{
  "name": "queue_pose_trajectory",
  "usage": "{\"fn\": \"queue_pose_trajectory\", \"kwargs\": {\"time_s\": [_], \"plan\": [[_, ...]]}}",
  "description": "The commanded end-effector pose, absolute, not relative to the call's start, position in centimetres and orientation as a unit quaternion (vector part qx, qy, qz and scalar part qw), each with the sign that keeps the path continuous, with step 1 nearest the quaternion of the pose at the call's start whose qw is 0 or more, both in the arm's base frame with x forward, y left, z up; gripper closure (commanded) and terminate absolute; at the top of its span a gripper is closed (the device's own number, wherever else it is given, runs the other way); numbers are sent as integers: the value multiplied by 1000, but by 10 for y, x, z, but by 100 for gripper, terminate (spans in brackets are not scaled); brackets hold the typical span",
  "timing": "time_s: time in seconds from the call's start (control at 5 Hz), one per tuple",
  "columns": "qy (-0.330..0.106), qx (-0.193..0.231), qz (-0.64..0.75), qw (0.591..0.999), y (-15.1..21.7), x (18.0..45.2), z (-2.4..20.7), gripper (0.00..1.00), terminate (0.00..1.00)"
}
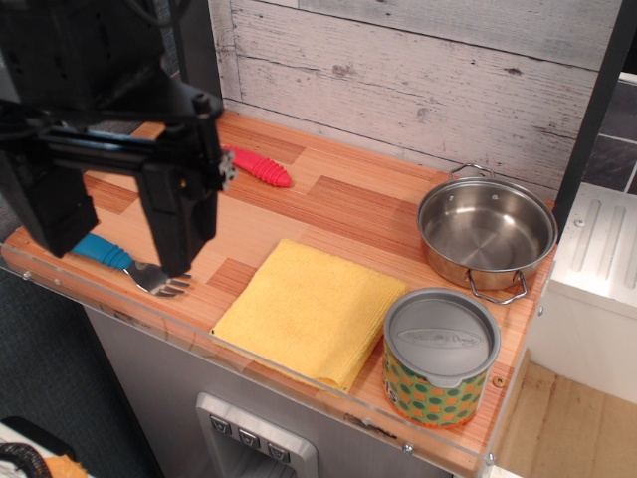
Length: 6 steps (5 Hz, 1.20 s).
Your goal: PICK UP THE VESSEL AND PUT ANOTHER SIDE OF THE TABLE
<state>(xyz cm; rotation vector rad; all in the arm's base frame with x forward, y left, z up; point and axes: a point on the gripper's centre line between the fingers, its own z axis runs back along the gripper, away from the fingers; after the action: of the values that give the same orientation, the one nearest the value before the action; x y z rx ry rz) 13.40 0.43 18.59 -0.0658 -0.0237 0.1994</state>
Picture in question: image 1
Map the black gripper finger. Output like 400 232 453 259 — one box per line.
137 162 217 278
1 148 98 257

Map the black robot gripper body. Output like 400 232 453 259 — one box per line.
1 59 236 199

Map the stainless steel pot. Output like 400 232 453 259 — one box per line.
416 163 558 305

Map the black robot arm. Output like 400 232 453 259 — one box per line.
1 1 235 277

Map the yellow folded cloth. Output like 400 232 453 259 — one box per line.
213 239 409 392

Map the clear acrylic edge guard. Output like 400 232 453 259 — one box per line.
1 243 496 477

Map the grey dispenser panel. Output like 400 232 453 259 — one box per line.
195 392 319 477

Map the orange cloth piece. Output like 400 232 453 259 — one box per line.
44 455 90 478

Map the patterned can with grey lid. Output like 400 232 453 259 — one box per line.
382 288 501 429

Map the white plastic appliance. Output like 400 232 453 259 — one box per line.
527 183 636 402

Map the blue handled fork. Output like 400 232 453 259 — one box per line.
72 233 190 298

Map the dark grey left post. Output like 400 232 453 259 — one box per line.
168 0 223 132

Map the dark grey post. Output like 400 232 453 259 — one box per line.
168 0 223 132
552 0 636 239

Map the red handled spoon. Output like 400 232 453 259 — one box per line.
223 145 293 188

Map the black braided cable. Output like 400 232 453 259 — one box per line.
0 441 51 478

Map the dark grey right post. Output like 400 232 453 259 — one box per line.
552 0 636 239

